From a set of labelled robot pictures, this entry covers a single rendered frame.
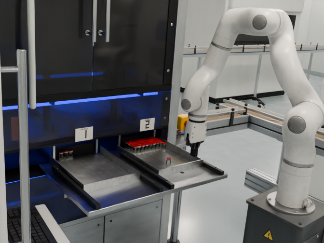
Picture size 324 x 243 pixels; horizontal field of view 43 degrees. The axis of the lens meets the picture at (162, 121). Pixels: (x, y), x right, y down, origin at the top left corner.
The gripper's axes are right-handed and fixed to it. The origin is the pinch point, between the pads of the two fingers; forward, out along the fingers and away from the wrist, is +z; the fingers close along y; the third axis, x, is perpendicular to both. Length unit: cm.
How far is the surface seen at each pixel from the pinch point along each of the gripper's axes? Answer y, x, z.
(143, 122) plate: 8.9, -27.2, -7.7
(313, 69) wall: -818, -408, 81
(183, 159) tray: -2.5, -8.6, 7.5
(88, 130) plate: 38.1, -28.8, -8.0
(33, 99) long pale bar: 66, -23, -26
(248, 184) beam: -85, -29, 50
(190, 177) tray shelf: 8.4, 7.1, 7.8
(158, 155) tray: 5.0, -18.6, 7.4
